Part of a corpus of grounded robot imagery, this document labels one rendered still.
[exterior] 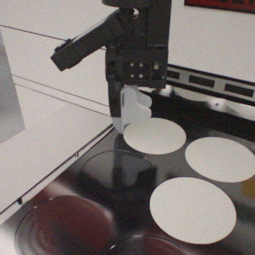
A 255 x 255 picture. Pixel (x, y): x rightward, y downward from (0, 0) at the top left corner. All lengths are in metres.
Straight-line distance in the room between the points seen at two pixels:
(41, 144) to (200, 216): 0.36
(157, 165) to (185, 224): 0.10
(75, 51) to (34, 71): 0.39
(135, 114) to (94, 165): 0.10
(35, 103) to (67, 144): 0.27
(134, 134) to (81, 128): 0.19
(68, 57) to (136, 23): 0.10
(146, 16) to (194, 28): 0.14
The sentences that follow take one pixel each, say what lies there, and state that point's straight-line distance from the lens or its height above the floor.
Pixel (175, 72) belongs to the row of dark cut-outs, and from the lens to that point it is 0.55.
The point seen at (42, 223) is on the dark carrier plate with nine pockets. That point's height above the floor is 0.90.
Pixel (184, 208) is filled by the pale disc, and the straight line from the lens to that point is 0.37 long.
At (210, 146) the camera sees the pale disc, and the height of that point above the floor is 0.90.
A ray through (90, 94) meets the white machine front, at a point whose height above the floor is 0.86.
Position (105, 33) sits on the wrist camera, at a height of 1.07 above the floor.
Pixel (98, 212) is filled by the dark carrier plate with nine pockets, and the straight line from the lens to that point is 0.37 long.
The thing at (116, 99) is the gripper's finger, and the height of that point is 0.99.
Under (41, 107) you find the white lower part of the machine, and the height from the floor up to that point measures 0.77.
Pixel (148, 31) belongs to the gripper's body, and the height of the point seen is 1.07.
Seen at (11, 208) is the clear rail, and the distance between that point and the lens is 0.39.
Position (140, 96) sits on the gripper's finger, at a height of 0.96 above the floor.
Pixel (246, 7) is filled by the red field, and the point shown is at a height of 1.08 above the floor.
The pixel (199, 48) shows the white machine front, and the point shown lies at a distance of 0.51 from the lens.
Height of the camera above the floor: 1.18
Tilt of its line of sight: 34 degrees down
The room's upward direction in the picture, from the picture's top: straight up
